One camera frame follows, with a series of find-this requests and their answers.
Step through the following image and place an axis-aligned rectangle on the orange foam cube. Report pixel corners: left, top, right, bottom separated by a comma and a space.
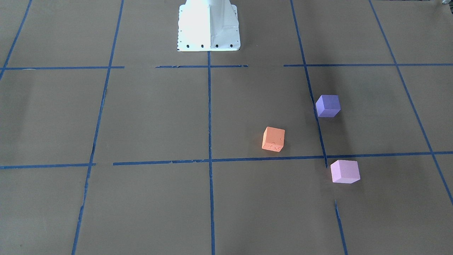
262, 126, 285, 152

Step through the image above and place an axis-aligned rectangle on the dark purple foam cube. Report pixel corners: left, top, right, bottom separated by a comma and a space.
315, 94, 341, 118

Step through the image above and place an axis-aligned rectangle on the brown paper table cover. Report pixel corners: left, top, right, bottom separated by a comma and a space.
1, 0, 452, 255

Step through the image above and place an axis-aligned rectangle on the light pink foam cube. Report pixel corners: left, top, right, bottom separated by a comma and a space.
330, 160, 361, 184

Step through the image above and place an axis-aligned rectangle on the white camera mast pedestal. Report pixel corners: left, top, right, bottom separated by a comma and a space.
177, 0, 241, 52

